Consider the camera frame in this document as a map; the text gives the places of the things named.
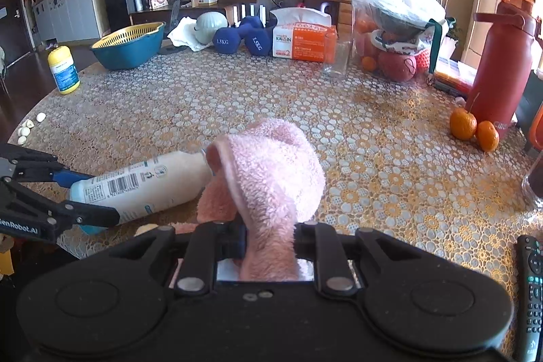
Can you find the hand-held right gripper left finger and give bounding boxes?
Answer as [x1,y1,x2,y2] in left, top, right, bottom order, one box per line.
[135,220,247,297]

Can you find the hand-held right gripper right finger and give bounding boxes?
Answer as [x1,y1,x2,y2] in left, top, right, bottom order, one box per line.
[294,220,419,297]

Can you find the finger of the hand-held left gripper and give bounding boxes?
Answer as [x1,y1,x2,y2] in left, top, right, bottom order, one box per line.
[50,162,96,189]
[67,201,122,227]

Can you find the white bottle with blue cap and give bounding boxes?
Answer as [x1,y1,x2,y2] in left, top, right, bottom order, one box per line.
[69,149,213,236]

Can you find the pink towel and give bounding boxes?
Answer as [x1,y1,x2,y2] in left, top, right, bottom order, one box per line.
[197,118,327,282]

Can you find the yellow bottle with blue label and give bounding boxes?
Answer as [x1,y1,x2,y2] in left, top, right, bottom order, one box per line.
[47,45,81,96]

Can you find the teal basin with yellow strainer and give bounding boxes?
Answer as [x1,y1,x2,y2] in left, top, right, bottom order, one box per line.
[90,21,166,70]

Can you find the white storage cabinet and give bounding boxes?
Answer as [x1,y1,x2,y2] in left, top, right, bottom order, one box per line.
[31,0,101,49]

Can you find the dark wooden door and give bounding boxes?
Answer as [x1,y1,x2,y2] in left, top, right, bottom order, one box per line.
[0,0,35,58]

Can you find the white cloth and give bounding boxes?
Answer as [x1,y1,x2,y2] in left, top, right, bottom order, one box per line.
[167,16,209,53]

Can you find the clear drinking glass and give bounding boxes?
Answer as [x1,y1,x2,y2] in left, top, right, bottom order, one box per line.
[324,39,354,80]

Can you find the orange mandarin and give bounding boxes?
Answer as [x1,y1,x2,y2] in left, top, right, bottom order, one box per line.
[475,120,500,153]
[449,107,478,141]

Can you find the orange tissue box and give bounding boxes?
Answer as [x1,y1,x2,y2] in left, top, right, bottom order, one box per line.
[269,5,338,63]

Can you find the blue dumbbell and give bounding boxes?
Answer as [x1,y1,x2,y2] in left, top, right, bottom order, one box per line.
[243,24,277,58]
[211,16,256,57]

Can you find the clear plastic storage box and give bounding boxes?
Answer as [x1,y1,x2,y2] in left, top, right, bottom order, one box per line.
[432,58,478,96]

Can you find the black remote control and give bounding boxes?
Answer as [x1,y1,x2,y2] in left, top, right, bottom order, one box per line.
[514,235,543,362]

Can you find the clear plastic bag with bowl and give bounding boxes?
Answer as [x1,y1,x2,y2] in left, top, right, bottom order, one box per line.
[345,0,447,83]

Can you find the red water bottle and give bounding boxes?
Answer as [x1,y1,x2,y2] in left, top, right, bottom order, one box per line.
[464,0,542,140]

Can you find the green and orange case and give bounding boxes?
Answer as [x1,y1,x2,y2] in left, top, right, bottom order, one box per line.
[515,69,543,153]

